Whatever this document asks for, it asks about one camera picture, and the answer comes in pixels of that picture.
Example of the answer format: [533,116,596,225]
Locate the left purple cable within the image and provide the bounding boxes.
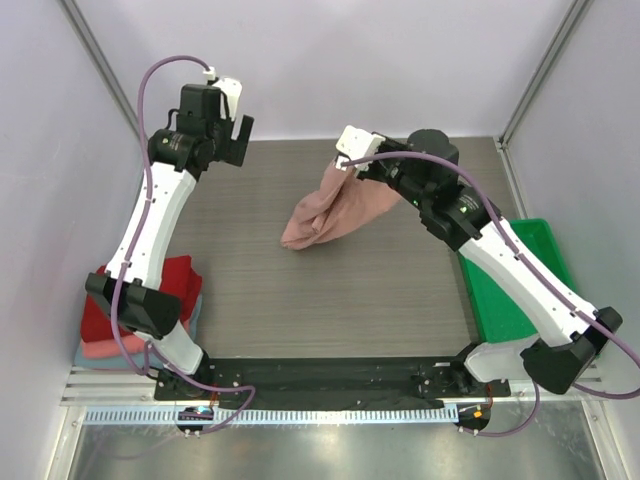
[108,55,257,435]

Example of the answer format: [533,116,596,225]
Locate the salmon folded t shirt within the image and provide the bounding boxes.
[80,322,144,359]

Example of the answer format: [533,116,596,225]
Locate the purple cable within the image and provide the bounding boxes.
[108,55,257,435]
[335,152,640,439]

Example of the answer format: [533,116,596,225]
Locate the white slotted cable duct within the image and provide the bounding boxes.
[83,404,459,427]

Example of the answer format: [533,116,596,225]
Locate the pink t shirt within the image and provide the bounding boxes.
[280,163,401,250]

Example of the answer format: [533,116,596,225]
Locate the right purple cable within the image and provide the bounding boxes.
[335,152,640,439]

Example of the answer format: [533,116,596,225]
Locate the green plastic tray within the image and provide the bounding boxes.
[459,219,597,347]

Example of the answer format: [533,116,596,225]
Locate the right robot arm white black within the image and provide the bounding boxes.
[335,126,622,396]

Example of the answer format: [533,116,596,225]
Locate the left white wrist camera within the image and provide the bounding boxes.
[203,66,243,122]

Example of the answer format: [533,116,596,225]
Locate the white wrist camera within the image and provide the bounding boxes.
[203,66,243,122]
[335,125,385,171]

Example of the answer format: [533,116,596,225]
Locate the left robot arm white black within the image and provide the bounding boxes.
[85,77,254,400]

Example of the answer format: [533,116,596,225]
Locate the blue folded t shirt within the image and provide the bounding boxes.
[73,294,202,371]

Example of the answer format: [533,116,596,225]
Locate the red folded t shirt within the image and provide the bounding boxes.
[80,255,202,341]

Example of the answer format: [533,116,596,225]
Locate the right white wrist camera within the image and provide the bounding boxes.
[335,125,385,171]

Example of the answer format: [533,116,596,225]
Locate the aluminium frame rail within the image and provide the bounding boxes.
[60,364,610,405]

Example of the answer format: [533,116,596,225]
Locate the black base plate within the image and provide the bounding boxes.
[152,355,512,401]

